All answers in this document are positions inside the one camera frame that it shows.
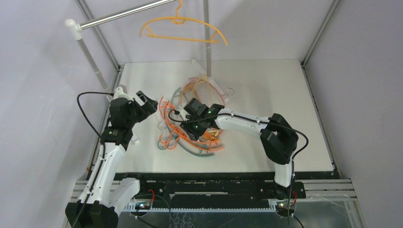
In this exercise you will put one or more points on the aluminium rail frame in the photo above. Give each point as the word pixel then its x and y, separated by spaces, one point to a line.
pixel 329 191

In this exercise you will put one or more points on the yellow-orange plastic hanger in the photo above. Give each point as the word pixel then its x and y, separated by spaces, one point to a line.
pixel 182 26

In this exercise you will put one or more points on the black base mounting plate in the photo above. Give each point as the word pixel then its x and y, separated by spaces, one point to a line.
pixel 232 190

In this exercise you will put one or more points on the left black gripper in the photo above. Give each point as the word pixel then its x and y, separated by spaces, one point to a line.
pixel 149 106

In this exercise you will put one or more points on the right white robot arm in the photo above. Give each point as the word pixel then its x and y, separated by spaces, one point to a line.
pixel 278 139

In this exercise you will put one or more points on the pale yellow wire-hook hanger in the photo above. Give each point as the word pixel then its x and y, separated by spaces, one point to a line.
pixel 208 92

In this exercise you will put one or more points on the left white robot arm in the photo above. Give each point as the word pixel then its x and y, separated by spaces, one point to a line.
pixel 98 206

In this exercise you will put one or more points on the pink wire-hook hanger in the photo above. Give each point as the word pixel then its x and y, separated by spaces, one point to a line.
pixel 226 93

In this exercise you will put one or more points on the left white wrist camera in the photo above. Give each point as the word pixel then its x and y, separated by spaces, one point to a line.
pixel 120 92

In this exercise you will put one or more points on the right small circuit board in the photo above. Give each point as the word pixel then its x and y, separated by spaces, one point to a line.
pixel 284 206

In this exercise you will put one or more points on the white clothes rack frame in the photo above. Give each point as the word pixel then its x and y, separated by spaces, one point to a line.
pixel 118 35

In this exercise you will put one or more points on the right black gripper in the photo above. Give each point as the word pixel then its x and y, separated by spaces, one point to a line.
pixel 195 130

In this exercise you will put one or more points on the teal plastic hanger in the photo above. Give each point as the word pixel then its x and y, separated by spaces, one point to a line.
pixel 189 151

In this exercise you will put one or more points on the light orange wire-hook hanger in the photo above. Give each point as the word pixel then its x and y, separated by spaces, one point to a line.
pixel 190 89

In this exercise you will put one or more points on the small circuit board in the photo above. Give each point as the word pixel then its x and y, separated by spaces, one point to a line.
pixel 284 206
pixel 142 206

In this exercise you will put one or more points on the left small circuit board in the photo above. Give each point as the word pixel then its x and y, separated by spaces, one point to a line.
pixel 142 206

